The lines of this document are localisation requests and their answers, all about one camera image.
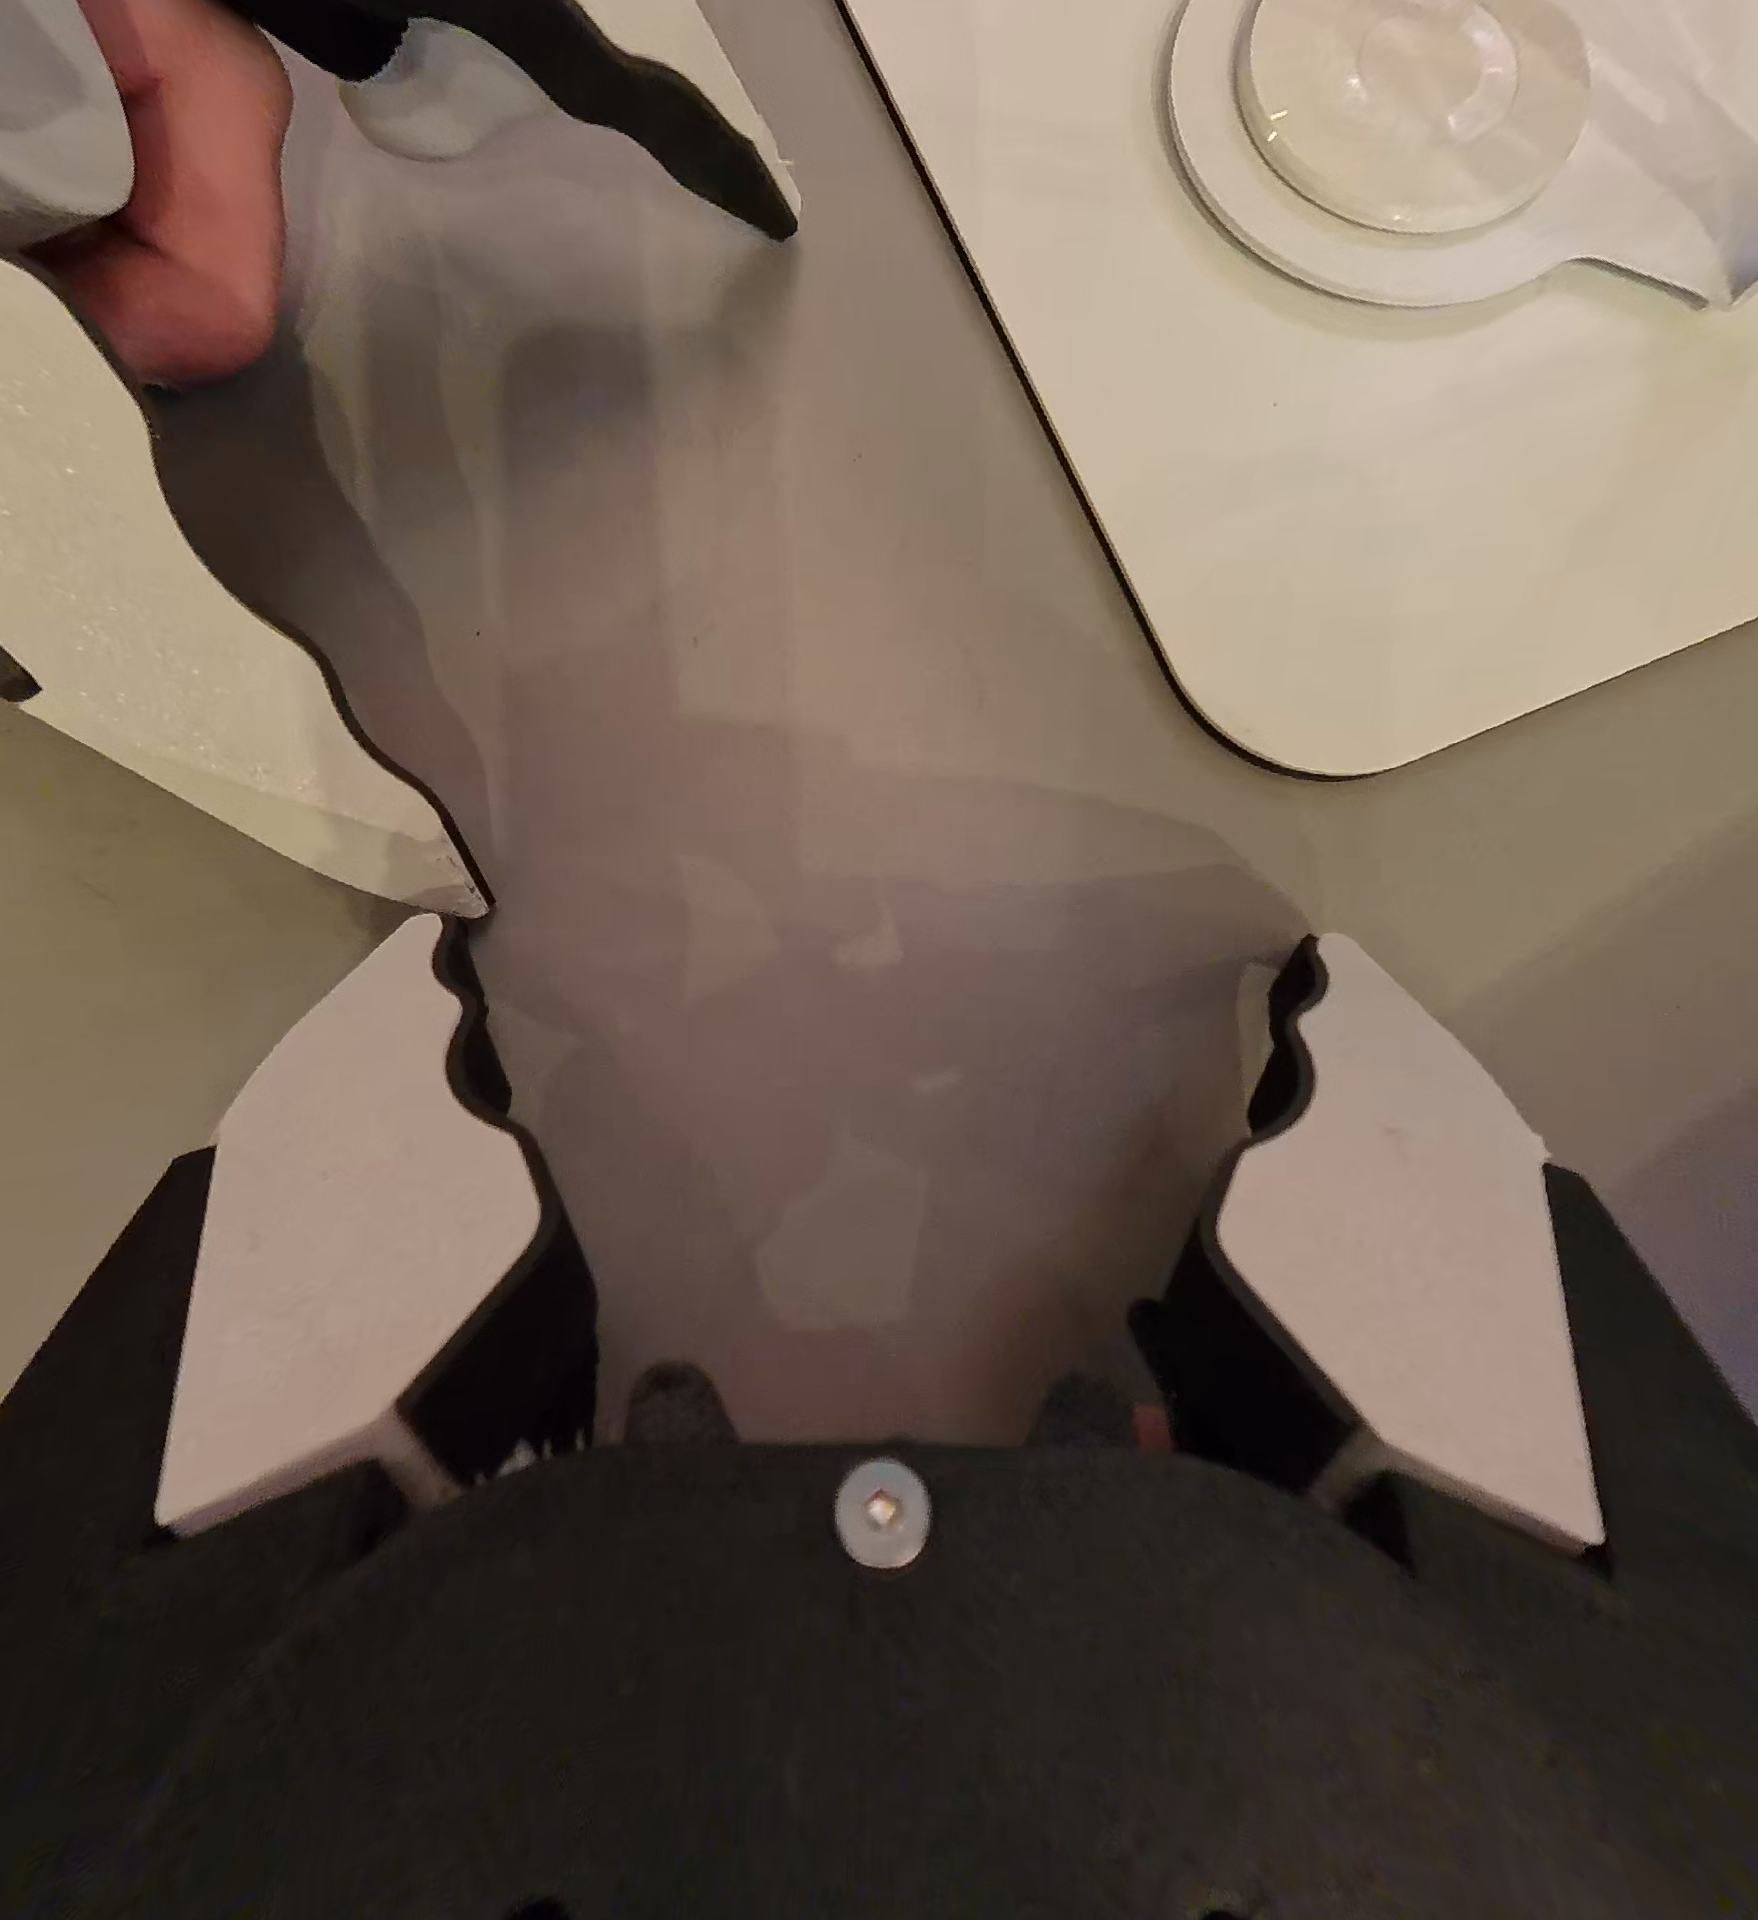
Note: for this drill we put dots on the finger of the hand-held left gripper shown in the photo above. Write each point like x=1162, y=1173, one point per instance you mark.
x=69, y=541
x=670, y=61

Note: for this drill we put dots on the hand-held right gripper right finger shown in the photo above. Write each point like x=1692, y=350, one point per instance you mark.
x=1422, y=1263

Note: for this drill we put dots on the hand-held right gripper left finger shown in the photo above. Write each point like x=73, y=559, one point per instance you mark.
x=338, y=1263

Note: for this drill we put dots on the person's left hand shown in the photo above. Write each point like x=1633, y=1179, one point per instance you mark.
x=204, y=212

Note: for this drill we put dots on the clear round stand foot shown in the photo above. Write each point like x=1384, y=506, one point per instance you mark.
x=1422, y=121

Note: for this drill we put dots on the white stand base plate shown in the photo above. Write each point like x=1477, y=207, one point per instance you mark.
x=1422, y=510

